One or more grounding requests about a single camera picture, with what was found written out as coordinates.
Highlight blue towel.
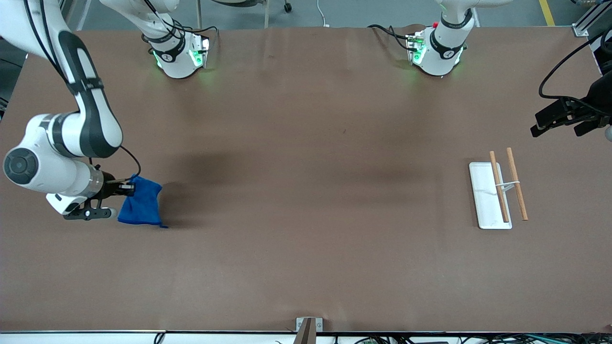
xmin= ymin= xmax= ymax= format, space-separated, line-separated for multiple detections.
xmin=118 ymin=175 xmax=168 ymax=228

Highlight white towel rack wooden bars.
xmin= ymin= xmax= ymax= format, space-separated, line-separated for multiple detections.
xmin=469 ymin=147 xmax=529 ymax=230

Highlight office chair base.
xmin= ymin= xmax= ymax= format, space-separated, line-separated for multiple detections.
xmin=196 ymin=0 xmax=293 ymax=29

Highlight aluminium frame profile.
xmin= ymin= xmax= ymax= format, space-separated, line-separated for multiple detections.
xmin=572 ymin=0 xmax=612 ymax=38

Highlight black right arm base cable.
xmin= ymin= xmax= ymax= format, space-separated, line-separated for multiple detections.
xmin=141 ymin=0 xmax=219 ymax=48

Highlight black arm base cable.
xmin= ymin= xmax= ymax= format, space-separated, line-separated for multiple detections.
xmin=141 ymin=0 xmax=219 ymax=48
xmin=367 ymin=24 xmax=413 ymax=51

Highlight black left arm base cable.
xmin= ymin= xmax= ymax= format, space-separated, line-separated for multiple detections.
xmin=367 ymin=24 xmax=413 ymax=51

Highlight small metal bracket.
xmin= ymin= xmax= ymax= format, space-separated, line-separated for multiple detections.
xmin=296 ymin=317 xmax=323 ymax=333

